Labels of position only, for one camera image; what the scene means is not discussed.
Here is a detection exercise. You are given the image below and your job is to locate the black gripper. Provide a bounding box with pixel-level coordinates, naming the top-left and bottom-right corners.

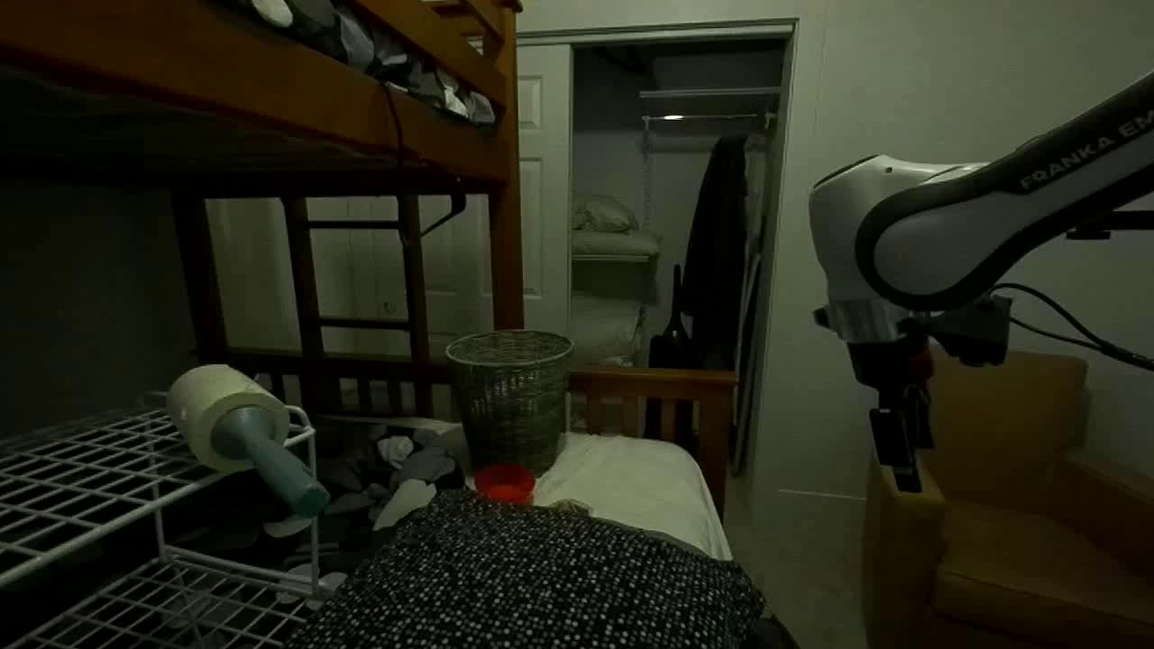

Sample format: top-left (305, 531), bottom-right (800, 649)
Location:
top-left (813, 295), bottom-right (1009, 494)

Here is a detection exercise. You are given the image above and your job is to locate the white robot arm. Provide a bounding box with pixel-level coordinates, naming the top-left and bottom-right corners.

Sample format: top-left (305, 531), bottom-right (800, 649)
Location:
top-left (809, 77), bottom-right (1154, 494)

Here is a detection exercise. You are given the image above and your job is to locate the dark hanging coat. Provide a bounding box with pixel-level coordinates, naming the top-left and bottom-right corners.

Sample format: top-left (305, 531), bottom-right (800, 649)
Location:
top-left (648, 138), bottom-right (746, 370)

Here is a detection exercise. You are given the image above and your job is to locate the tan armchair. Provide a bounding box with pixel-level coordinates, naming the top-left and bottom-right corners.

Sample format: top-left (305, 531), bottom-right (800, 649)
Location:
top-left (861, 353), bottom-right (1154, 649)

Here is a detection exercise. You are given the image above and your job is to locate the white mattress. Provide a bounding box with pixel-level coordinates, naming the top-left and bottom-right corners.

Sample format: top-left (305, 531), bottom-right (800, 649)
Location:
top-left (535, 434), bottom-right (733, 559)

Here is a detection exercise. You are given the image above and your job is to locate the white closet pillow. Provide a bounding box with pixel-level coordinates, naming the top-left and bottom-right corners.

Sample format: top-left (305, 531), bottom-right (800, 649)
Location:
top-left (574, 199), bottom-right (637, 233)

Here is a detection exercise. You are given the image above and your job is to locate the woven wicker basket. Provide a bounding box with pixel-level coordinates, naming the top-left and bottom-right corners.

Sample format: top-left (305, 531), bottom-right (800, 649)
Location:
top-left (447, 327), bottom-right (571, 473)

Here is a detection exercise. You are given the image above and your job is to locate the black white dotted blanket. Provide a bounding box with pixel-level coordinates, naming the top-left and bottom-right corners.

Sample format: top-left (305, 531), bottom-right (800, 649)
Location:
top-left (288, 494), bottom-right (795, 649)

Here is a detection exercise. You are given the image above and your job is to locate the grey leaf pattern cloth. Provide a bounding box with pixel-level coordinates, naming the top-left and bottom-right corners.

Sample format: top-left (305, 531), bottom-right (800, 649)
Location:
top-left (259, 418), bottom-right (471, 539)

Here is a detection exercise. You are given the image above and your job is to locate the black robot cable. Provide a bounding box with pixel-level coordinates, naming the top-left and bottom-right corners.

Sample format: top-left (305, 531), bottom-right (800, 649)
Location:
top-left (990, 281), bottom-right (1154, 376)

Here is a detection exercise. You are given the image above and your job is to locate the white wire shelf rack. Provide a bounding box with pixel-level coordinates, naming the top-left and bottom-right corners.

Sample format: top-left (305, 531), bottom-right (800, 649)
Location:
top-left (0, 408), bottom-right (330, 649)

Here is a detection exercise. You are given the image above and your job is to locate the wooden bunk bed frame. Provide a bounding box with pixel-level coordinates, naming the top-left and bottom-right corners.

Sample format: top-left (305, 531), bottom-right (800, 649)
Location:
top-left (0, 0), bottom-right (738, 516)

